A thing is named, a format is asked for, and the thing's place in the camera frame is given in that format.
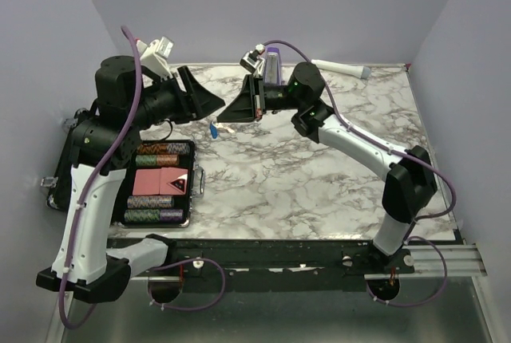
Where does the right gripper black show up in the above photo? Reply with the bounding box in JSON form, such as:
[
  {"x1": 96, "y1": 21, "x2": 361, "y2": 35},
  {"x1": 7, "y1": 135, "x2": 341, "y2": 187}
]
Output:
[{"x1": 216, "y1": 75, "x2": 303, "y2": 124}]

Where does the blue key tag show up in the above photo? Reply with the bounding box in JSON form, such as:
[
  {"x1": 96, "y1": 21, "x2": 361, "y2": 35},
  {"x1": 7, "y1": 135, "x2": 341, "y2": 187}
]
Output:
[{"x1": 209, "y1": 121, "x2": 219, "y2": 139}]

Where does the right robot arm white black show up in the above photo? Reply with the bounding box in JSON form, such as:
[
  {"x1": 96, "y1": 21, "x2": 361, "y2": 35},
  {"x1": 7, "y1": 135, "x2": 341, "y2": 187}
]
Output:
[{"x1": 217, "y1": 61, "x2": 438, "y2": 273}]

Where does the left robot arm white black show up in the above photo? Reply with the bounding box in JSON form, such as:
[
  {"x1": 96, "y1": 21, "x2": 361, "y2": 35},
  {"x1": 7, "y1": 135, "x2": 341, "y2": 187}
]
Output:
[{"x1": 36, "y1": 56, "x2": 224, "y2": 304}]

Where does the purple metronome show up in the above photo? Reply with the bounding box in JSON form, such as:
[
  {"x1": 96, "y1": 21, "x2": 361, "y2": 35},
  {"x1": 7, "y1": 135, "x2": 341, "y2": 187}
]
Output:
[{"x1": 263, "y1": 46, "x2": 283, "y2": 85}]

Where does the black poker chip case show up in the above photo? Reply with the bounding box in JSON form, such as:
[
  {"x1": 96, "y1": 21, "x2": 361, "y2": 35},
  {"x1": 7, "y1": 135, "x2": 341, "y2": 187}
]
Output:
[{"x1": 41, "y1": 108, "x2": 207, "y2": 229}]

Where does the white microphone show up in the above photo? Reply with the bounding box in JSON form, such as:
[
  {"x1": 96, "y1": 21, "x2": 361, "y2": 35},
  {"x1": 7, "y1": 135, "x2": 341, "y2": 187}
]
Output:
[{"x1": 311, "y1": 59, "x2": 371, "y2": 80}]

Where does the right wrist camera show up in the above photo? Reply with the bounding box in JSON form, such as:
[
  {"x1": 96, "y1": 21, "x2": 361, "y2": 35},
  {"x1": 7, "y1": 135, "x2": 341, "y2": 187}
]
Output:
[{"x1": 240, "y1": 44, "x2": 266, "y2": 77}]

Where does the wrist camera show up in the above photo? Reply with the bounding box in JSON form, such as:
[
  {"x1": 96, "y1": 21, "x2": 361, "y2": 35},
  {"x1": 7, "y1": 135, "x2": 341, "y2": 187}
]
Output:
[
  {"x1": 240, "y1": 44, "x2": 266, "y2": 77},
  {"x1": 136, "y1": 36, "x2": 174, "y2": 78}
]

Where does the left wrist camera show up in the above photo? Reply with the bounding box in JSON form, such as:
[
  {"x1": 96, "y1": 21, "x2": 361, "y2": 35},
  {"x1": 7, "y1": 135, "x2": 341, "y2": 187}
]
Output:
[{"x1": 136, "y1": 36, "x2": 174, "y2": 78}]

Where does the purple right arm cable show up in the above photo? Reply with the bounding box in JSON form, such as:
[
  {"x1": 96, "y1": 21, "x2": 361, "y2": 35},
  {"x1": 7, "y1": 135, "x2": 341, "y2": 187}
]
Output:
[{"x1": 255, "y1": 41, "x2": 458, "y2": 308}]

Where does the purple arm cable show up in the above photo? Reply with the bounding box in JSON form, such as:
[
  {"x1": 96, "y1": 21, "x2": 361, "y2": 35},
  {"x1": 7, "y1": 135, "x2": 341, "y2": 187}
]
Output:
[
  {"x1": 57, "y1": 26, "x2": 227, "y2": 330},
  {"x1": 255, "y1": 41, "x2": 458, "y2": 308}
]

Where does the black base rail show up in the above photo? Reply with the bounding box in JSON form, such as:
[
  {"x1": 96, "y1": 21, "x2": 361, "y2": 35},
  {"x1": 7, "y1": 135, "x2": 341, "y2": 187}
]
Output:
[{"x1": 137, "y1": 239, "x2": 414, "y2": 293}]

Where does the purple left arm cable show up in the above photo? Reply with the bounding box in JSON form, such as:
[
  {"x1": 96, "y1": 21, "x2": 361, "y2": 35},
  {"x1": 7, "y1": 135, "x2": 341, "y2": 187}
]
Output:
[{"x1": 57, "y1": 26, "x2": 227, "y2": 330}]

